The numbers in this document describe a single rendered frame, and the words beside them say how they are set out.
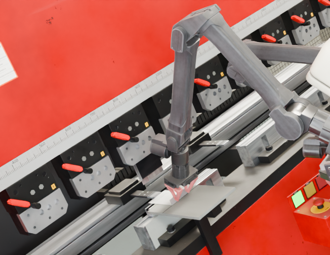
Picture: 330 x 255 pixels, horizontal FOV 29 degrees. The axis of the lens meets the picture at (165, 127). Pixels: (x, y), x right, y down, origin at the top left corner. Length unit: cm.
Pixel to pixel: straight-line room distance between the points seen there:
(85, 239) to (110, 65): 66
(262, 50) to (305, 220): 60
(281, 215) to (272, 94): 82
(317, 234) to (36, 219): 95
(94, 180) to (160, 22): 60
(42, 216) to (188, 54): 64
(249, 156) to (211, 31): 88
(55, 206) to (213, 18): 73
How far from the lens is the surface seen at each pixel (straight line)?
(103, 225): 237
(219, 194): 206
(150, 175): 219
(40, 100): 193
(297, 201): 228
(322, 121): 167
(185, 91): 185
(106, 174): 204
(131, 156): 209
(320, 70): 177
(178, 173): 205
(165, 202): 217
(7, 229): 249
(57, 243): 233
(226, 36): 170
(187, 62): 180
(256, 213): 233
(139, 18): 217
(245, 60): 169
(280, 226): 243
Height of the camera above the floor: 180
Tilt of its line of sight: 15 degrees down
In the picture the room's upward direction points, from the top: 24 degrees counter-clockwise
